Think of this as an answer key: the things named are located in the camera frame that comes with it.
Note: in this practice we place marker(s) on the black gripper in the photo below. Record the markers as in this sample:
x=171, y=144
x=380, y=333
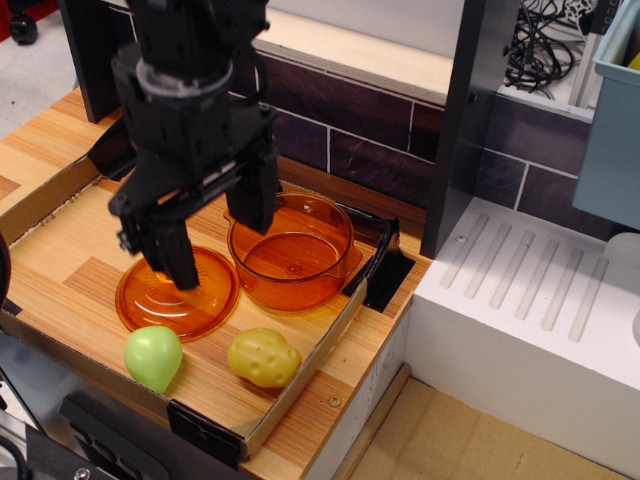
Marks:
x=193, y=142

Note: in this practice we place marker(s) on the yellow toy potato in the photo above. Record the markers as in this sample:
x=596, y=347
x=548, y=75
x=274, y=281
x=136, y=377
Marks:
x=263, y=357

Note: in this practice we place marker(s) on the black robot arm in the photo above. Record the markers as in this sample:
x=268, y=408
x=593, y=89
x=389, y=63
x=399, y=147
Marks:
x=194, y=39

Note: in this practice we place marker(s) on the orange transparent pot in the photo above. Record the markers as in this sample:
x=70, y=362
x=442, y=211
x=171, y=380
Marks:
x=303, y=259

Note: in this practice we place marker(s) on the orange transparent pot lid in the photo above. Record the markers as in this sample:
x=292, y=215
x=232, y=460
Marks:
x=147, y=298

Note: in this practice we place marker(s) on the green toy pear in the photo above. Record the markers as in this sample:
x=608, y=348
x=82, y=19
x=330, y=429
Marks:
x=153, y=356

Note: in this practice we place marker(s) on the white dish drainer sink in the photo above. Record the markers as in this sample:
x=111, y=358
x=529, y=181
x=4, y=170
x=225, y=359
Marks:
x=532, y=323

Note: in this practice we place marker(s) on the teal plastic bin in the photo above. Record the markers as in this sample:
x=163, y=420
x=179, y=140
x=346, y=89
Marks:
x=608, y=182

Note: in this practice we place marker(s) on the dark grey vertical post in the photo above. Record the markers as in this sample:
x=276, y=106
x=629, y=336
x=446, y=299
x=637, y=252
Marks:
x=480, y=62

